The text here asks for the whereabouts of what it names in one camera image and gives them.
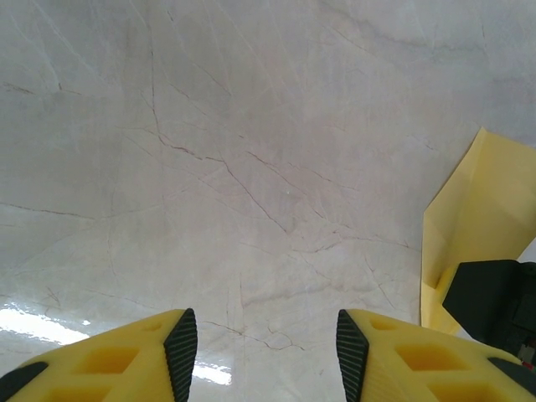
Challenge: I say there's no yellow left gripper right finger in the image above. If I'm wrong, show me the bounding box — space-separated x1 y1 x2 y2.
336 308 536 402

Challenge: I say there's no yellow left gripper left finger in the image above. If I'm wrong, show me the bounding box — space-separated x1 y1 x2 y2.
0 307 198 402

